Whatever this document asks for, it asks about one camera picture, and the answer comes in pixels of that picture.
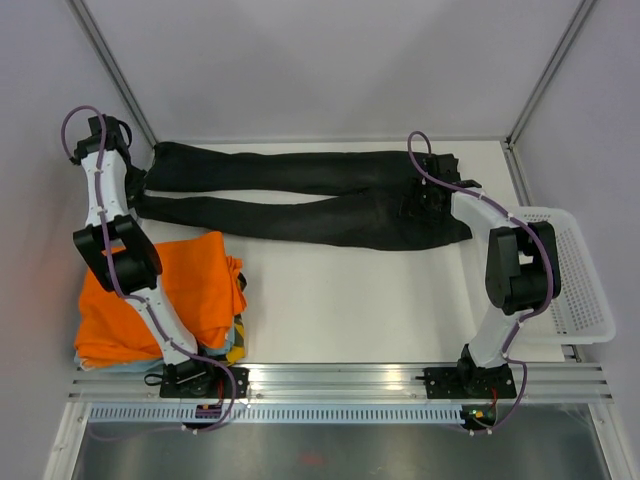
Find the white perforated plastic basket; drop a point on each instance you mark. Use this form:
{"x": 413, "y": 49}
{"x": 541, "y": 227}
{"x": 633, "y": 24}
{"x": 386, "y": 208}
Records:
{"x": 581, "y": 314}

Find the aluminium frame post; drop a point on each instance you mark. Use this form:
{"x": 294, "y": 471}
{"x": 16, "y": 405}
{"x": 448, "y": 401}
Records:
{"x": 91, "y": 29}
{"x": 573, "y": 29}

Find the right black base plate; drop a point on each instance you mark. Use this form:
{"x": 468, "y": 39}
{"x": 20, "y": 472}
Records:
{"x": 482, "y": 384}

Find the orange folded garment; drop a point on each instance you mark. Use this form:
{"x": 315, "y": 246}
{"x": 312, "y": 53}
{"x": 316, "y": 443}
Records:
{"x": 199, "y": 279}

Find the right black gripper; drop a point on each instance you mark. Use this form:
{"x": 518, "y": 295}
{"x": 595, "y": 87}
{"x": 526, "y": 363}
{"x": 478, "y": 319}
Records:
{"x": 414, "y": 191}

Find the left aluminium frame post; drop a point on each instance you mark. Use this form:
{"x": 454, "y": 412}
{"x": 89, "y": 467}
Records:
{"x": 91, "y": 29}

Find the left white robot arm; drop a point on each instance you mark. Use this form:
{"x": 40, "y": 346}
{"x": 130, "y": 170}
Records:
{"x": 124, "y": 260}

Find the aluminium rail beam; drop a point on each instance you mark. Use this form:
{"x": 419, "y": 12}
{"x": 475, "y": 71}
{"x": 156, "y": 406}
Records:
{"x": 547, "y": 383}

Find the white slotted cable duct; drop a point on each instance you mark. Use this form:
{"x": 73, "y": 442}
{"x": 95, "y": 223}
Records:
{"x": 280, "y": 413}

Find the yellow black patterned garment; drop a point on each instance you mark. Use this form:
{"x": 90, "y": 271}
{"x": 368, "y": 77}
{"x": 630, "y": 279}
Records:
{"x": 239, "y": 335}

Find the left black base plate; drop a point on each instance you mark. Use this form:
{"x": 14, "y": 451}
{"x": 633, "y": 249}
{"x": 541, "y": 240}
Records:
{"x": 191, "y": 381}

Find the right aluminium frame post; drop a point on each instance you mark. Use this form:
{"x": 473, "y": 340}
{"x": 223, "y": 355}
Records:
{"x": 573, "y": 29}

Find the black trousers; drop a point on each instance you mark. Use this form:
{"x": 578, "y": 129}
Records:
{"x": 344, "y": 199}

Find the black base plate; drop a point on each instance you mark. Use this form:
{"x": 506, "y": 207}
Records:
{"x": 191, "y": 381}
{"x": 482, "y": 384}

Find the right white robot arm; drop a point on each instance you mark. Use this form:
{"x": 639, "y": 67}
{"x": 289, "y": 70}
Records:
{"x": 521, "y": 270}

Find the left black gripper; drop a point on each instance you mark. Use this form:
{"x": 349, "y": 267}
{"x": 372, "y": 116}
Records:
{"x": 136, "y": 187}

